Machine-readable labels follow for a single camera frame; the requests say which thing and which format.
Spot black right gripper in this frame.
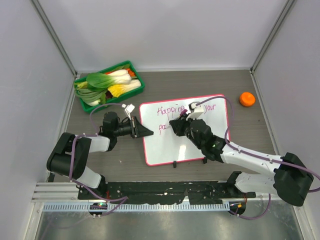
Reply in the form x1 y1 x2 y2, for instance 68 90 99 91
170 112 204 150

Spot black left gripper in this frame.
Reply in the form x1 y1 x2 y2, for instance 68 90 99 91
113 116 153 139

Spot purple capped marker pen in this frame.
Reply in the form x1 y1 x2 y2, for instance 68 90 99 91
172 109 187 129

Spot pink framed whiteboard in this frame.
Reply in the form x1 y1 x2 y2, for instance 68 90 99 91
139 94 229 166

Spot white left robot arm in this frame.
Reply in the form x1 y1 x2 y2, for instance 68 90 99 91
46 111 154 200

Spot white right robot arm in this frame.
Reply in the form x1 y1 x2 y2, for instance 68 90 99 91
169 114 314 207

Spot yellow white napa cabbage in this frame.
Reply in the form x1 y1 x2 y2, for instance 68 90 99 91
107 79 142 98

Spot green plastic vegetable tray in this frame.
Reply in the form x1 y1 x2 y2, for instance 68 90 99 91
73 60 145 113

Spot green scallion bunch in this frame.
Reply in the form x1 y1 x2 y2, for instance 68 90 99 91
75 88 107 107

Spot green bok choy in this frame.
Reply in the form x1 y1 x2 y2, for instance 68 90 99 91
86 69 132 90

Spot orange tangerine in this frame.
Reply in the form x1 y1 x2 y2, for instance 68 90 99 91
239 92 256 108

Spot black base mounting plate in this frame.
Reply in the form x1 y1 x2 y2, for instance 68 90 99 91
78 181 256 205

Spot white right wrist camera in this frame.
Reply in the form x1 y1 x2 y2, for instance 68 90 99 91
186 101 205 120

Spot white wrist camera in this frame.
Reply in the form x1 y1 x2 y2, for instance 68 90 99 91
186 101 205 120
121 103 135 119

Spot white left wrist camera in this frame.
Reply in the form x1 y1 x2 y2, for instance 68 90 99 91
121 103 135 119

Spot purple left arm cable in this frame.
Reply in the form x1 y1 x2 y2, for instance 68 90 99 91
69 102 130 218

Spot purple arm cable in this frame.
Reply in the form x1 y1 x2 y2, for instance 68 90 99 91
69 102 130 218
196 96 320 220

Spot metal wire whiteboard stand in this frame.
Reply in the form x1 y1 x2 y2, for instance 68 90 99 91
172 157 208 169

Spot white slotted cable duct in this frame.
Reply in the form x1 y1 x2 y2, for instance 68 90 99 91
42 201 230 213

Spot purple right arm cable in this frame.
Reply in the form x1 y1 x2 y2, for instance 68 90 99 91
196 96 320 220

